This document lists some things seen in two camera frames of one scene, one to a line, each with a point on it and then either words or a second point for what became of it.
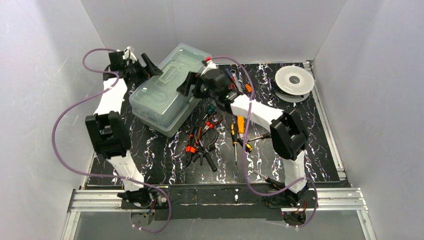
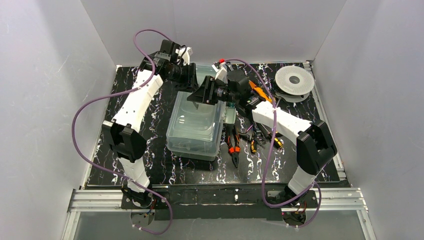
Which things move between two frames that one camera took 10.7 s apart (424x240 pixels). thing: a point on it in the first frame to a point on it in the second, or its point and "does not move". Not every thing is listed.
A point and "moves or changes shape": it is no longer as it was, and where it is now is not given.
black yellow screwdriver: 234,133 moves or changes shape
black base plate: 230,202 does not move
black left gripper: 143,69 to 191,75
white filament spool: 293,84 does not move
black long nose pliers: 203,153 to 255,132
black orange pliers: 192,144 to 233,139
